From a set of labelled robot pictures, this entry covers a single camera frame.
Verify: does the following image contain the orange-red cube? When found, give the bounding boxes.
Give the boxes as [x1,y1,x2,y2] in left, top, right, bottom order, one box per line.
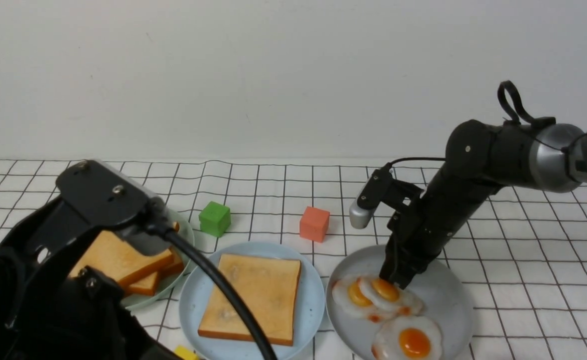
[299,206,330,243]

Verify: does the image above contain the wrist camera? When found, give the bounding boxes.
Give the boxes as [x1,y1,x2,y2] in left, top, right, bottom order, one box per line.
[349,167,424,230]
[115,197,174,256]

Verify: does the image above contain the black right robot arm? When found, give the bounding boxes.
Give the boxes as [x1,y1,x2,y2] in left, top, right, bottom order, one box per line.
[350,120,587,289]

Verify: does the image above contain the fried egg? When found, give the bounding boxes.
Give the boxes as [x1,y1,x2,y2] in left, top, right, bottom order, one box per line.
[357,275,424,316]
[371,316,444,360]
[331,275,396,323]

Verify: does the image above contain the pale green plate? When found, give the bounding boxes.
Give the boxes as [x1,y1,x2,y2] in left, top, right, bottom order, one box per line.
[120,209,196,312]

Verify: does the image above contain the grey plate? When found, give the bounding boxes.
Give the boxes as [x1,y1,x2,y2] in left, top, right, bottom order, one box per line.
[326,244,475,360]

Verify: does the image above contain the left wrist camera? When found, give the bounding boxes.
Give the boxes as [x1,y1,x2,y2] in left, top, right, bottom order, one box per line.
[115,197,174,256]

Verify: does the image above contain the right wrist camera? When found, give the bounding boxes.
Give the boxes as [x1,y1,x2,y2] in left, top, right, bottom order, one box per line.
[349,167,424,230]

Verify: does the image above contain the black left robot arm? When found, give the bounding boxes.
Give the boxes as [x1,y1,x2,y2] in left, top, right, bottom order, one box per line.
[0,160,176,360]

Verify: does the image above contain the yellow cube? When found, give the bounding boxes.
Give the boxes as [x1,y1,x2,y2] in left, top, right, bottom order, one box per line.
[174,345,200,360]

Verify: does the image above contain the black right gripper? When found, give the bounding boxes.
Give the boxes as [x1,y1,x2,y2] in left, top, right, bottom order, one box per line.
[379,194,460,290]

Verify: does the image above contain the green cube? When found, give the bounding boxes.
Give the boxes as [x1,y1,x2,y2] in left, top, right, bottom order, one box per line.
[199,201,231,238]

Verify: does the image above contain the light blue plate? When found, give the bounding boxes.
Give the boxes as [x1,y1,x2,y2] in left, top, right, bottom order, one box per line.
[178,241,325,360]

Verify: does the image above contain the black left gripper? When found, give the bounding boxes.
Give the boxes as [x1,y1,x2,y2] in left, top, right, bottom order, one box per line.
[0,160,177,360]

